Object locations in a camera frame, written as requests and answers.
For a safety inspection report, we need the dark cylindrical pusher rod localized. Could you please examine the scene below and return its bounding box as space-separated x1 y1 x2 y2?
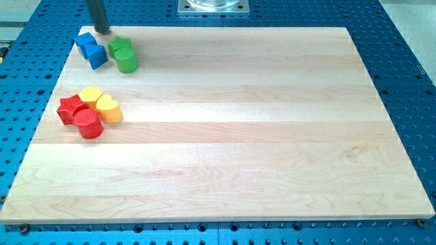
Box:
86 0 110 34

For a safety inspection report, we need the light wooden board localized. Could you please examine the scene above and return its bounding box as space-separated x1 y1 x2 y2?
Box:
1 27 435 224

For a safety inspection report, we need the green cylinder block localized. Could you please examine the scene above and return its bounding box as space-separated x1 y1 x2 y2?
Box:
114 48 138 74

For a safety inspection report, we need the red cylinder block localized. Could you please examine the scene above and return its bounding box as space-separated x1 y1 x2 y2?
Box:
73 109 104 140

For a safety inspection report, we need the yellow hexagon block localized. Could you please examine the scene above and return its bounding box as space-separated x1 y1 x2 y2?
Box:
78 86 103 110

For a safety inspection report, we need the blue triangular block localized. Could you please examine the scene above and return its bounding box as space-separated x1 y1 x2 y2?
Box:
84 44 108 70

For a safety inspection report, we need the left board stop screw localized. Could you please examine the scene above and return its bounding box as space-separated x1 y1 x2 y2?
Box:
18 224 30 235

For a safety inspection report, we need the yellow heart block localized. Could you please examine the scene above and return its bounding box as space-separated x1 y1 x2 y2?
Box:
95 94 123 123

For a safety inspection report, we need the blue cube block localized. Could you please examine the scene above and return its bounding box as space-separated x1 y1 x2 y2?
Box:
74 32 97 59

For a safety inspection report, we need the green star block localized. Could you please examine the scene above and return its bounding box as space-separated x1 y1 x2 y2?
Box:
108 36 131 58

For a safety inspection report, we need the board stop screw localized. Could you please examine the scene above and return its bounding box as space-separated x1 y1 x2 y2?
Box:
18 224 30 235
416 219 428 228

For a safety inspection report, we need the right board stop screw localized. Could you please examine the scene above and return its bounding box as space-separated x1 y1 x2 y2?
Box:
416 219 428 228

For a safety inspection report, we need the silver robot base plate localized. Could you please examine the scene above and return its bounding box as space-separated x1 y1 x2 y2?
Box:
177 0 250 14

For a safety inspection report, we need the red star block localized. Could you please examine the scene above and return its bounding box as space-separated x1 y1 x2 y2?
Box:
57 95 89 125

